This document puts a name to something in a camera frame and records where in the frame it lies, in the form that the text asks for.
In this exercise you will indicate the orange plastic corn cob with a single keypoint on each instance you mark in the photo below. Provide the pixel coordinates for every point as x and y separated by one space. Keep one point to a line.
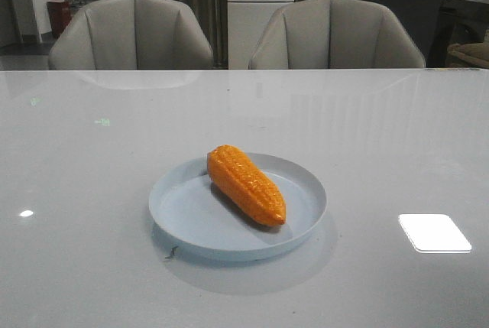
240 179

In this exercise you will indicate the light blue round plate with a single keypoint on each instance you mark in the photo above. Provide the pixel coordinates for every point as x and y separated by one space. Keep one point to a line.
199 218

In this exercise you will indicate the right beige upholstered chair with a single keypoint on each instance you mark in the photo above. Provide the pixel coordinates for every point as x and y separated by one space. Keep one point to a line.
335 34

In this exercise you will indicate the beige upholstered chair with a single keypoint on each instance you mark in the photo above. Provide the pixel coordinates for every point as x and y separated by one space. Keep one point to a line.
132 35
335 34

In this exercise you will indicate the left beige upholstered chair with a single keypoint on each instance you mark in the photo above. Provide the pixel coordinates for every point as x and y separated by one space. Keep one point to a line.
132 35

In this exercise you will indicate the red trash bin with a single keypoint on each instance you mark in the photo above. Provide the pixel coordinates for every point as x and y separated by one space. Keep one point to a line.
59 15

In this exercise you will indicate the dark armchair with cushion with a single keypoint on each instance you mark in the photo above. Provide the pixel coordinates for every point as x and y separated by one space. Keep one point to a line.
461 35

